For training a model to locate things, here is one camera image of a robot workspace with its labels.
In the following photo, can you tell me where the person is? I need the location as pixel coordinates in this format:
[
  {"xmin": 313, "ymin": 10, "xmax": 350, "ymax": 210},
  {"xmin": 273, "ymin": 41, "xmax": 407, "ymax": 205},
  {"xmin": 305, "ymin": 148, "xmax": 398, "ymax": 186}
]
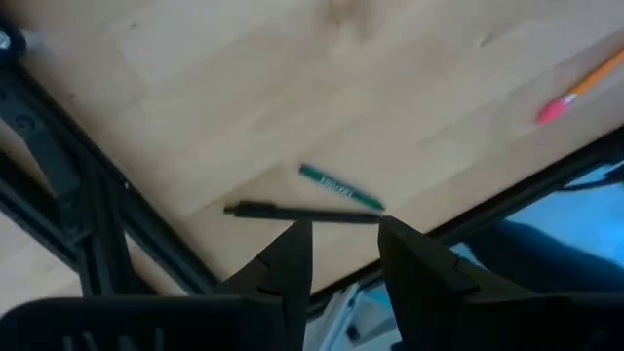
[{"xmin": 462, "ymin": 218, "xmax": 624, "ymax": 298}]

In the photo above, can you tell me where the black aluminium frame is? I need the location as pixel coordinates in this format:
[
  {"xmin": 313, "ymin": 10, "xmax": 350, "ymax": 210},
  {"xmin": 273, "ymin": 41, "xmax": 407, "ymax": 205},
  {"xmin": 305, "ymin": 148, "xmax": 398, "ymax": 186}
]
[{"xmin": 0, "ymin": 14, "xmax": 220, "ymax": 299}]

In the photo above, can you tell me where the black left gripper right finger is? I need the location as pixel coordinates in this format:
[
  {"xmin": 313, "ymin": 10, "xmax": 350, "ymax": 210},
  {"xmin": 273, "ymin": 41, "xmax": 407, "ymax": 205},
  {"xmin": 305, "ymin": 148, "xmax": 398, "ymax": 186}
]
[{"xmin": 377, "ymin": 215, "xmax": 624, "ymax": 351}]

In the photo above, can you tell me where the green crayon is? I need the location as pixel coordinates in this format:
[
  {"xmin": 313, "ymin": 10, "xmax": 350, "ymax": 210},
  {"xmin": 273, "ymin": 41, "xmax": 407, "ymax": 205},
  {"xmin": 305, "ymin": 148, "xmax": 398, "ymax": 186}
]
[{"xmin": 297, "ymin": 164, "xmax": 387, "ymax": 212}]

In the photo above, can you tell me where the orange pencil pink eraser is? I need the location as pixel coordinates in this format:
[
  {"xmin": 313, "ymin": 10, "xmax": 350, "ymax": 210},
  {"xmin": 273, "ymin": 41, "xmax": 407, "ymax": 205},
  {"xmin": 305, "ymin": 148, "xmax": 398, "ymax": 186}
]
[{"xmin": 534, "ymin": 46, "xmax": 624, "ymax": 126}]

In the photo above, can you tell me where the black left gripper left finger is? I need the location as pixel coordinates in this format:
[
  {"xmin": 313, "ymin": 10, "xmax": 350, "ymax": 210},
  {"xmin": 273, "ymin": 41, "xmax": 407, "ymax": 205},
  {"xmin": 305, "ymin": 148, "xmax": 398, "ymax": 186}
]
[{"xmin": 0, "ymin": 217, "xmax": 314, "ymax": 351}]

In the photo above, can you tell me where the black table edge beam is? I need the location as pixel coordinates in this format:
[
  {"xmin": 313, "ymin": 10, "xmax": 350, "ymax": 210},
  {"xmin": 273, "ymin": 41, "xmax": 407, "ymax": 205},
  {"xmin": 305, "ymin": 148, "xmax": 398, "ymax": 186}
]
[{"xmin": 306, "ymin": 129, "xmax": 624, "ymax": 313}]

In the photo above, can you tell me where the black pen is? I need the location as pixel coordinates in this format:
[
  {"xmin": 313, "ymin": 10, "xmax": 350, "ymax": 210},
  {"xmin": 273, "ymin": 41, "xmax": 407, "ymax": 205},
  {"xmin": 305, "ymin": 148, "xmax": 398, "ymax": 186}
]
[{"xmin": 222, "ymin": 200, "xmax": 384, "ymax": 225}]

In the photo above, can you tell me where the silver bracket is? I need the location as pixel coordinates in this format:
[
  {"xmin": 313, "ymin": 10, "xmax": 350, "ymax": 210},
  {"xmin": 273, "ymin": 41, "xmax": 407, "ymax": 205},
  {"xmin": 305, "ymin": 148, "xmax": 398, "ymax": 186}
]
[{"xmin": 304, "ymin": 280, "xmax": 406, "ymax": 351}]

